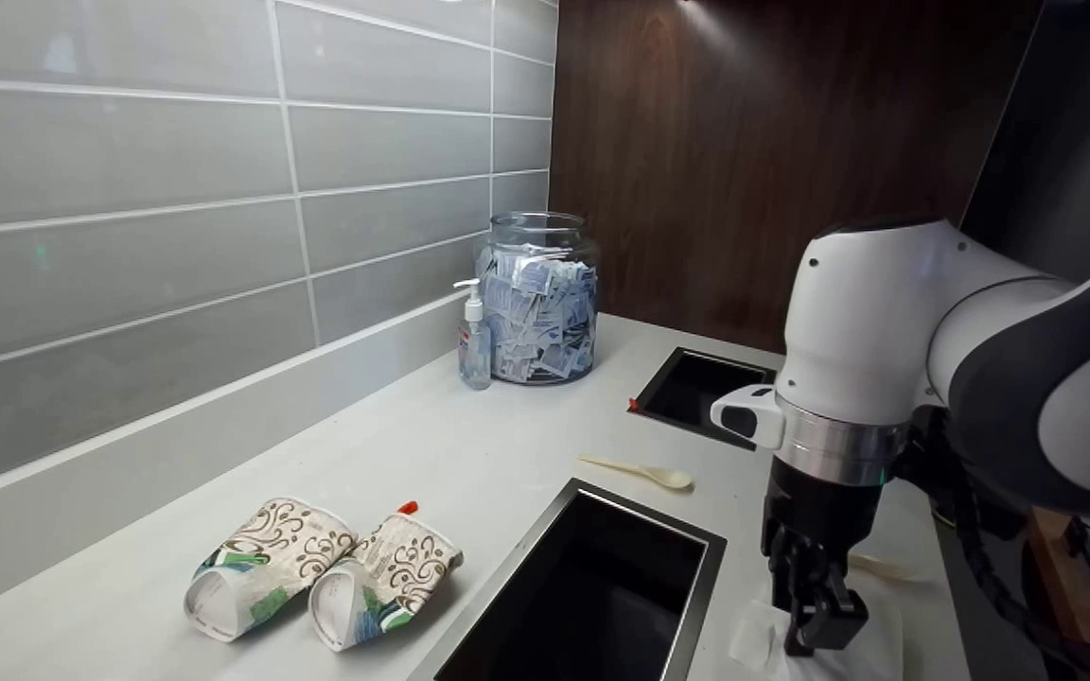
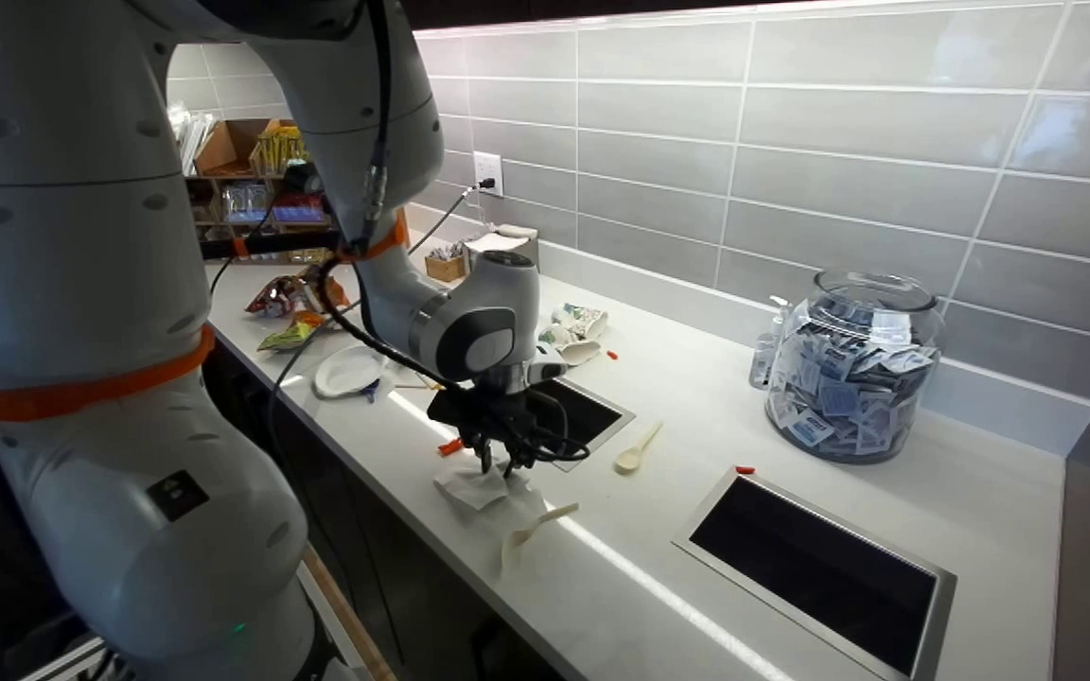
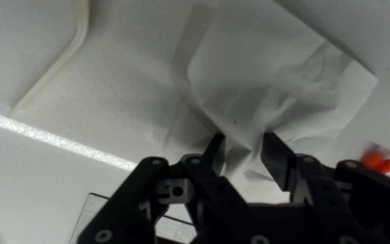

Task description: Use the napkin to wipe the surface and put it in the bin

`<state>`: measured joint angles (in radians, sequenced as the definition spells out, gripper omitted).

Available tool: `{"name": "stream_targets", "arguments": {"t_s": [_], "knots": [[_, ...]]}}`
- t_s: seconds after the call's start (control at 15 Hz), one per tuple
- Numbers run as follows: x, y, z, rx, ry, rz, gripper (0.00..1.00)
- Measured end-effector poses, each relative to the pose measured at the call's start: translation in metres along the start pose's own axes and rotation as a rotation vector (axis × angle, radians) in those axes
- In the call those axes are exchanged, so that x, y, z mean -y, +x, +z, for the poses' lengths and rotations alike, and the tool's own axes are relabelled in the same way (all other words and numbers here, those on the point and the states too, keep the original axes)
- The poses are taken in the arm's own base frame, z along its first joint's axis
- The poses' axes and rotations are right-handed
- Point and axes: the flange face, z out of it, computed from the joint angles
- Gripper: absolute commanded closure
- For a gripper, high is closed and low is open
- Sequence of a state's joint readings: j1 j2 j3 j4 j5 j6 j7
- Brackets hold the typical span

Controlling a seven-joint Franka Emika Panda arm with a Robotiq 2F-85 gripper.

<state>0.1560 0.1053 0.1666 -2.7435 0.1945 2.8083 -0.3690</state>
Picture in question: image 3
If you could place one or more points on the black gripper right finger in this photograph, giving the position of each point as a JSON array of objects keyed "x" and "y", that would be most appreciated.
[{"x": 339, "y": 204}]

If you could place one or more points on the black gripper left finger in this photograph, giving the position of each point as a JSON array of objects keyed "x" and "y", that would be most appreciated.
[{"x": 213, "y": 208}]

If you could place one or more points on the white paper napkin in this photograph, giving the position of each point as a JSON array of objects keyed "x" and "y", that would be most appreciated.
[{"x": 258, "y": 82}]

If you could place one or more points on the small orange piece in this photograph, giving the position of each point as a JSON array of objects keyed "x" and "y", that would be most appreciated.
[{"x": 378, "y": 163}]

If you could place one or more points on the cream plastic spoon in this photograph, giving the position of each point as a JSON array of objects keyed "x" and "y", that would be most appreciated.
[{"x": 64, "y": 59}]

